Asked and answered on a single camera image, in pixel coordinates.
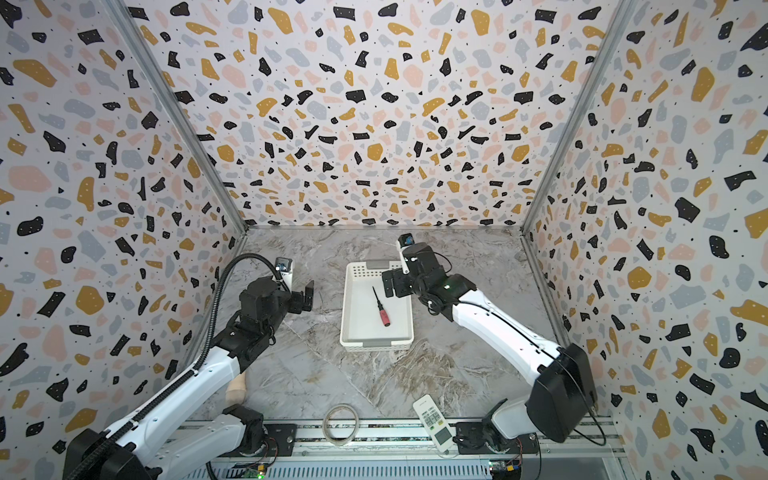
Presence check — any red handled screwdriver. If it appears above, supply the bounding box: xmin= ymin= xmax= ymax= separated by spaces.
xmin=372 ymin=287 xmax=391 ymax=327

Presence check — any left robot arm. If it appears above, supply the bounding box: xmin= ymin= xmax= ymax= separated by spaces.
xmin=63 ymin=277 xmax=314 ymax=479

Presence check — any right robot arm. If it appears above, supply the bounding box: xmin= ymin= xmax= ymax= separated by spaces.
xmin=383 ymin=233 xmax=597 ymax=443

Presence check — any white perforated plastic bin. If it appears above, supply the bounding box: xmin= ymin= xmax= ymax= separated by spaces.
xmin=340 ymin=260 xmax=414 ymax=352

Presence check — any white remote control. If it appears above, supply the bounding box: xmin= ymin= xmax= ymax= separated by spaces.
xmin=413 ymin=394 xmax=458 ymax=455

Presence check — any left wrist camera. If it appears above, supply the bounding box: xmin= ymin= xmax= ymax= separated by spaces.
xmin=275 ymin=257 xmax=294 ymax=291

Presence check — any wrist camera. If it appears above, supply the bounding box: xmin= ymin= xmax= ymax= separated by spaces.
xmin=397 ymin=233 xmax=416 ymax=262
xmin=275 ymin=257 xmax=294 ymax=291

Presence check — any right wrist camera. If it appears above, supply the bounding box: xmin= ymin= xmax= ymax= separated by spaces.
xmin=397 ymin=233 xmax=416 ymax=262

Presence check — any wooden handle object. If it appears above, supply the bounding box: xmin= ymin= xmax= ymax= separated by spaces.
xmin=225 ymin=373 xmax=248 ymax=407

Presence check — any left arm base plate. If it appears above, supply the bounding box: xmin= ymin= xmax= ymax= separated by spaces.
xmin=237 ymin=423 xmax=298 ymax=459

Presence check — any clear tape ring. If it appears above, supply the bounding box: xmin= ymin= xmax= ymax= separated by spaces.
xmin=322 ymin=404 xmax=361 ymax=447

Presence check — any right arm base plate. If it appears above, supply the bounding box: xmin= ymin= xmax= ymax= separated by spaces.
xmin=453 ymin=421 xmax=540 ymax=455

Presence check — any aluminium frame rail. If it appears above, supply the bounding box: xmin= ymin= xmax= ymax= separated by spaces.
xmin=189 ymin=418 xmax=634 ymax=479

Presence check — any black corrugated cable conduit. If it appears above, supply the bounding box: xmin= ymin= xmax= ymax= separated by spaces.
xmin=71 ymin=252 xmax=283 ymax=480

